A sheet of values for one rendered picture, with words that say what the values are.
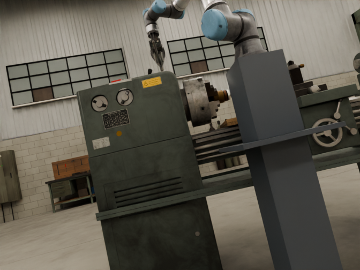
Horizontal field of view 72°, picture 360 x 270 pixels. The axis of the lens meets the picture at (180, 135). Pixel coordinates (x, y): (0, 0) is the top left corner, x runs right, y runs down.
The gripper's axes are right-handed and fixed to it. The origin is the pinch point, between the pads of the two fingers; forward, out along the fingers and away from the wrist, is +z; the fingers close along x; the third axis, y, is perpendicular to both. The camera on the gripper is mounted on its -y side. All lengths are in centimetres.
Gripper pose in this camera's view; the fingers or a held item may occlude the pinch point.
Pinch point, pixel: (160, 65)
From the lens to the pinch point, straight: 161.1
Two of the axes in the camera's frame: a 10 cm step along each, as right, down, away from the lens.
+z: 2.3, 9.7, -0.8
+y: -0.5, -0.7, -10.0
